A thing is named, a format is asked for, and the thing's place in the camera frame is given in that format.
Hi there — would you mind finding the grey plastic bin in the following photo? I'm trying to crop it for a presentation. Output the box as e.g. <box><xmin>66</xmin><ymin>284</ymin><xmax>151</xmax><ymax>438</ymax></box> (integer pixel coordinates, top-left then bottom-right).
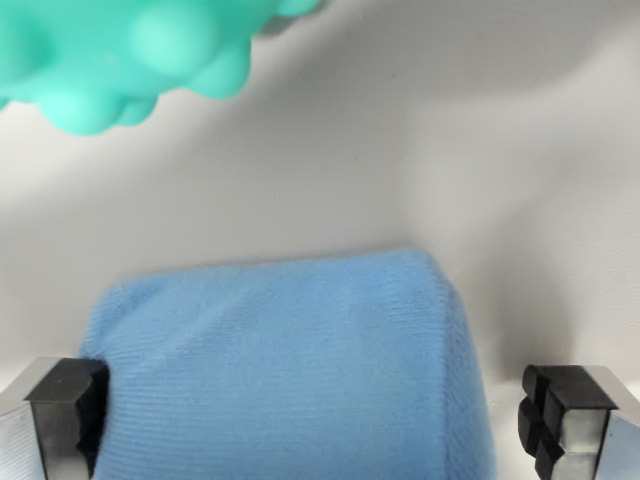
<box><xmin>0</xmin><ymin>0</ymin><xmax>640</xmax><ymax>480</ymax></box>

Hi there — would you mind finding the black-padded gripper right finger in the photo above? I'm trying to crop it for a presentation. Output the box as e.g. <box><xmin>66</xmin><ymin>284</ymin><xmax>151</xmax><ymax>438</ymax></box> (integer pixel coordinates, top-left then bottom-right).
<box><xmin>516</xmin><ymin>364</ymin><xmax>640</xmax><ymax>480</ymax></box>

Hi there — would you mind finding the teal bumpy rubber ball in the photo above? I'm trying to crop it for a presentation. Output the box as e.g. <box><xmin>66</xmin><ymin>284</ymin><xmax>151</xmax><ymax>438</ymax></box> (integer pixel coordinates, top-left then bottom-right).
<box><xmin>0</xmin><ymin>0</ymin><xmax>321</xmax><ymax>137</ymax></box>

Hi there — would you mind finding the light blue fabric cylinder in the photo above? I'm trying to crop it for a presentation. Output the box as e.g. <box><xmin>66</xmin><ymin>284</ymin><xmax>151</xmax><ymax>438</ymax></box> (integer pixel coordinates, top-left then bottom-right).
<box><xmin>79</xmin><ymin>247</ymin><xmax>499</xmax><ymax>480</ymax></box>

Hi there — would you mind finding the black-padded gripper left finger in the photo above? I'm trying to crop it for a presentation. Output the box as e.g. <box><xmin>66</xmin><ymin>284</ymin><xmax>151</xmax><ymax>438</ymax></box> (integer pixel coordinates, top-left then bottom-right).
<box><xmin>0</xmin><ymin>356</ymin><xmax>111</xmax><ymax>480</ymax></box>

